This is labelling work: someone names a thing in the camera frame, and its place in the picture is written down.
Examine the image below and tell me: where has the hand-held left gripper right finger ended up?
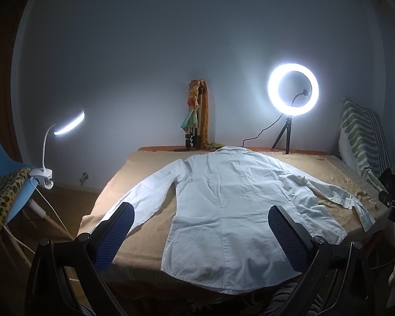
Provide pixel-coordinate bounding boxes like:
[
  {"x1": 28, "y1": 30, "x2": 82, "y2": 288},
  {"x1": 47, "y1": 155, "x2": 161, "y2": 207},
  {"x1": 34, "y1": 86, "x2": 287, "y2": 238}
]
[{"x1": 268, "y1": 205, "x2": 376, "y2": 316}]

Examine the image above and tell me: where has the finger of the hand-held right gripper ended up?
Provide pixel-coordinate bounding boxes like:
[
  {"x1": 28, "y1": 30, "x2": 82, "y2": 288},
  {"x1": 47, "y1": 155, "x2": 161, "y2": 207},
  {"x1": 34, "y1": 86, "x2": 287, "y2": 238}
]
[{"x1": 378, "y1": 191, "x2": 395, "y2": 209}]

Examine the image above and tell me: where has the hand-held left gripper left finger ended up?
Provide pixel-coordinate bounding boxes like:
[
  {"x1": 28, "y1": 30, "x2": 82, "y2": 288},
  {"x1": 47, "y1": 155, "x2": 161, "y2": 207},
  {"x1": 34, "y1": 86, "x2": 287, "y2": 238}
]
[{"x1": 24, "y1": 202, "x2": 135, "y2": 316}]

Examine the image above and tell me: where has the white long-sleeved shirt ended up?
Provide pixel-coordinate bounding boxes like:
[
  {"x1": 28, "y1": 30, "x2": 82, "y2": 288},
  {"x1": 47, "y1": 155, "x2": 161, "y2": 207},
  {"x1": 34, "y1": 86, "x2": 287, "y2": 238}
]
[{"x1": 92, "y1": 145, "x2": 377, "y2": 295}]

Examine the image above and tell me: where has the beige blanket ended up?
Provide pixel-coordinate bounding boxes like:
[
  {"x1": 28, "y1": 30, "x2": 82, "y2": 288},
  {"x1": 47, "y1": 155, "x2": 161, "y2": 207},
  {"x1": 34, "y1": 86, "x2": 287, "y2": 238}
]
[{"x1": 77, "y1": 150, "x2": 387, "y2": 290}]

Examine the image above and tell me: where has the green striped pillow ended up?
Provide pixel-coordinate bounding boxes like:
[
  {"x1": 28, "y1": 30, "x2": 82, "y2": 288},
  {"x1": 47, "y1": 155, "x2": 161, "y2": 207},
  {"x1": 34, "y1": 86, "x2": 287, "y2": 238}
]
[{"x1": 337, "y1": 98, "x2": 395, "y2": 191}]

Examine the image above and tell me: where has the white clamp desk lamp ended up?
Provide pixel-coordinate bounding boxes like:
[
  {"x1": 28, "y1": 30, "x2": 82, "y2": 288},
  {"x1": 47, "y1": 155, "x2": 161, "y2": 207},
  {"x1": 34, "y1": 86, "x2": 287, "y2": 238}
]
[{"x1": 29, "y1": 108, "x2": 86, "y2": 190}]

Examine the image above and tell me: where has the blue chair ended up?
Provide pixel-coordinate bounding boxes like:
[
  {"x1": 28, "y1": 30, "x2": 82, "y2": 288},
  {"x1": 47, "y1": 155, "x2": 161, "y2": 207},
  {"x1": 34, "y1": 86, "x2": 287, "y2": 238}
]
[{"x1": 0, "y1": 118, "x2": 75, "y2": 270}]

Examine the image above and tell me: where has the small black tripod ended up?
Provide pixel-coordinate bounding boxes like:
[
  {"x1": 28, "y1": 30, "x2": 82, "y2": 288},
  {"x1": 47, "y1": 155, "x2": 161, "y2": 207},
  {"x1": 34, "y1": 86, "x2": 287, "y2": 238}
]
[{"x1": 271, "y1": 115, "x2": 292, "y2": 155}]

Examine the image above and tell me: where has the leopard print cloth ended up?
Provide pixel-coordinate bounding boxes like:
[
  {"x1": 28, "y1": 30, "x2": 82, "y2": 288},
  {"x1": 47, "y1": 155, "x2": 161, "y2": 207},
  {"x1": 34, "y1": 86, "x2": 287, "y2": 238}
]
[{"x1": 0, "y1": 168, "x2": 32, "y2": 234}]

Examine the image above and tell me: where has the black gooseneck phone holder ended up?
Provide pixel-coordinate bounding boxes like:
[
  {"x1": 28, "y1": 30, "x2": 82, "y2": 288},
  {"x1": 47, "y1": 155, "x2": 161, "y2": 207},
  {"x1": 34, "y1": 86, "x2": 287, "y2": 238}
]
[{"x1": 291, "y1": 89, "x2": 312, "y2": 107}]

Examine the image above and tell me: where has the folded tripod with colourful scarf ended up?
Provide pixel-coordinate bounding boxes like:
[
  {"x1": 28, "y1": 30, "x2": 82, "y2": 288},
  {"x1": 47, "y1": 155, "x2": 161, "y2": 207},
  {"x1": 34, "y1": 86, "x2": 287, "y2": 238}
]
[{"x1": 179, "y1": 79, "x2": 224, "y2": 150}]

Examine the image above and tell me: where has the dark brown wooden door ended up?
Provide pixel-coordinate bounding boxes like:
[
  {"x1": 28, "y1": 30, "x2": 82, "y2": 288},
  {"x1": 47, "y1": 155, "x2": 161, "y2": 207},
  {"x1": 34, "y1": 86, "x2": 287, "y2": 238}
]
[{"x1": 0, "y1": 7, "x2": 30, "y2": 165}]

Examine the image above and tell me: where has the white lamp cable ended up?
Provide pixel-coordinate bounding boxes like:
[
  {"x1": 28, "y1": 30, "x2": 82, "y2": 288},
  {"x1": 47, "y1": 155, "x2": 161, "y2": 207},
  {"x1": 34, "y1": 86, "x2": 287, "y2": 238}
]
[{"x1": 29, "y1": 178, "x2": 75, "y2": 241}]

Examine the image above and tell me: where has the black power cable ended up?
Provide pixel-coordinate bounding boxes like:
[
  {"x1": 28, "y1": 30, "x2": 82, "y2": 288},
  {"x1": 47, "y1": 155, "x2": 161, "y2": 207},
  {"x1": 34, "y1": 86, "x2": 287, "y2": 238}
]
[{"x1": 240, "y1": 113, "x2": 284, "y2": 147}]

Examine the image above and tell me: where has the white ring light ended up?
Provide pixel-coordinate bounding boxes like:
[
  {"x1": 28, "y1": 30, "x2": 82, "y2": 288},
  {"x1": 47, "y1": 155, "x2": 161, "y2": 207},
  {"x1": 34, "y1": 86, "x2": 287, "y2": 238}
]
[{"x1": 268, "y1": 62, "x2": 320, "y2": 116}]

